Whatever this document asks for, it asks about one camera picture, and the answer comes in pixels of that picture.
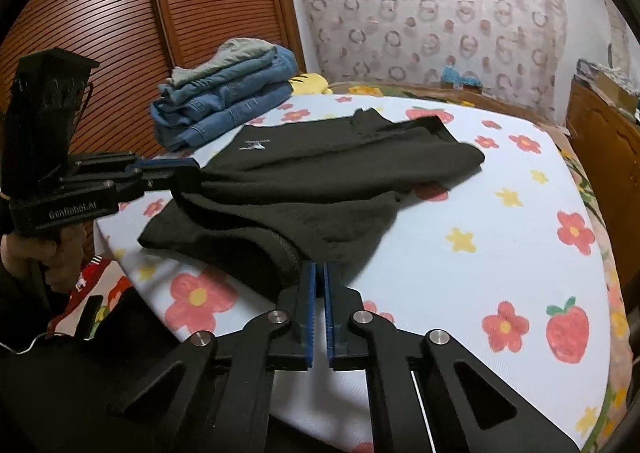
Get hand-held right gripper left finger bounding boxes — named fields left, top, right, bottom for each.
left=119, top=262, right=318, bottom=453

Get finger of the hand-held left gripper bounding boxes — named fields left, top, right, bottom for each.
left=62, top=168, right=205, bottom=201
left=72, top=152, right=201, bottom=174

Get wooden slatted wardrobe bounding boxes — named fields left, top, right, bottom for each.
left=0, top=0, right=307, bottom=174

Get thin white cable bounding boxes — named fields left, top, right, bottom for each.
left=0, top=330, right=57, bottom=357

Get small blue toy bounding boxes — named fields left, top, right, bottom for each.
left=441, top=64, right=484, bottom=92

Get person's dark clothing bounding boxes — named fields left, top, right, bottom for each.
left=0, top=290, right=281, bottom=453

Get pink floral blanket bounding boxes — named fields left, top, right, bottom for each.
left=327, top=80, right=635, bottom=453

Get white flower print sheet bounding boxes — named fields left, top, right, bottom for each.
left=92, top=92, right=614, bottom=453

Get yellow plush toy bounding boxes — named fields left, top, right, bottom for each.
left=290, top=72, right=334, bottom=96

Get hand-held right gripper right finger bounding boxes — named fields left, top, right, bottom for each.
left=322, top=262, right=584, bottom=453

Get black pants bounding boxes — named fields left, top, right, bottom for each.
left=137, top=108, right=487, bottom=303

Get wooden cabinet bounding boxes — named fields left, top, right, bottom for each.
left=565, top=78, right=640, bottom=284

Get circle pattern curtain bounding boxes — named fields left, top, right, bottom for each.
left=281, top=0, right=572, bottom=101

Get folded blue jeans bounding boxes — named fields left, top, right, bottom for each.
left=151, top=80, right=295, bottom=152
left=159, top=46, right=299, bottom=104

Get person's left hand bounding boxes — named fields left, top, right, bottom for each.
left=0, top=228, right=88, bottom=296

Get cardboard box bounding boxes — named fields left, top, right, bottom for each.
left=595, top=70, right=640, bottom=110

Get flat black rectangular object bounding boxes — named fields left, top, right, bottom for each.
left=75, top=295, right=104, bottom=340

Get folded grey garment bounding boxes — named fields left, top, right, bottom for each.
left=171, top=38, right=277, bottom=86

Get red printed cloth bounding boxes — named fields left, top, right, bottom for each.
left=50, top=255, right=135, bottom=340

